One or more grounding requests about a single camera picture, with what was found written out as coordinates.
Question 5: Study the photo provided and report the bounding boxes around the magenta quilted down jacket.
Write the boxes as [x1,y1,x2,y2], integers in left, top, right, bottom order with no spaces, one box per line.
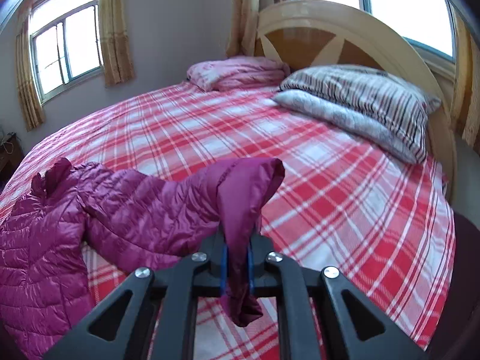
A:
[1,158,285,359]

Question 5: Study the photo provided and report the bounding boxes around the red white plaid bedsheet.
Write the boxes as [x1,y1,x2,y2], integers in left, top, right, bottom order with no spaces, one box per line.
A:
[1,82,456,348]

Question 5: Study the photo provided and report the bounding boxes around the brown wooden desk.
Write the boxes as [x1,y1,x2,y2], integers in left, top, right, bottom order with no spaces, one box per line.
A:
[0,133,24,190]

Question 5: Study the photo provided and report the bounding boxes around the grey floral pillow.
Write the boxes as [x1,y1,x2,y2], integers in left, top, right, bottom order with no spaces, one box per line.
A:
[272,89,419,164]

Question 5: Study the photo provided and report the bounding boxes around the black white striped pillow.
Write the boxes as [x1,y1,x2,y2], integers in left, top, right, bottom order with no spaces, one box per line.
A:
[280,65,441,164]

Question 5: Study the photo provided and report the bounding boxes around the yellow curtain left of side window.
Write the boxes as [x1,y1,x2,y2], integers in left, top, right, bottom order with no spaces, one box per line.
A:
[15,5,45,132]

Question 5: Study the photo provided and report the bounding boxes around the yellow curtain of side window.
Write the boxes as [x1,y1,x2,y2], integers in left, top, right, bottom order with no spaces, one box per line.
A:
[98,0,134,87]
[15,5,45,132]

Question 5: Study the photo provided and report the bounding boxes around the yellow curtain right of side window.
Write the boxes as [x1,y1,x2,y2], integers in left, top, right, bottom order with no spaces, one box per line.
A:
[98,0,134,87]

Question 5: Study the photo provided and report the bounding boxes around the yellow curtain far right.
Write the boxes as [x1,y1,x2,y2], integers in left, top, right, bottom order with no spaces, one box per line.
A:
[451,11,480,153]

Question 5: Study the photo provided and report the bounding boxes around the pink folded quilt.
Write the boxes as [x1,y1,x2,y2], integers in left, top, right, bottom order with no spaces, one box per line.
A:
[186,56,290,92]

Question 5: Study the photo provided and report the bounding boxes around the cream wooden headboard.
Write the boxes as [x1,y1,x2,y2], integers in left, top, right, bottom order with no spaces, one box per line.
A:
[254,0,459,203]

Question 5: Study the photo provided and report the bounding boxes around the side aluminium window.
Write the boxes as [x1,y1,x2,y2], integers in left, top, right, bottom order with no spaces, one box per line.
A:
[29,0,103,102]

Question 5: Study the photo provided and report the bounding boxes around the yellow curtain beside headboard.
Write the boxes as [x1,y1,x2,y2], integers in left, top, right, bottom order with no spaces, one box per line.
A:
[226,0,260,58]

